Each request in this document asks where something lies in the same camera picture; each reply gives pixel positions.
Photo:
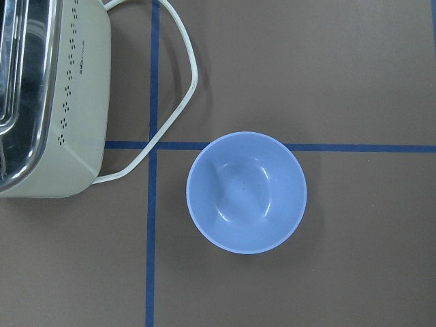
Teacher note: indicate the blue plastic bowl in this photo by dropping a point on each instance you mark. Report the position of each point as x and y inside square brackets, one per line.
[246, 192]

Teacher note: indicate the cream electric cooker appliance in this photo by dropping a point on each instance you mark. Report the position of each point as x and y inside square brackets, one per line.
[55, 91]

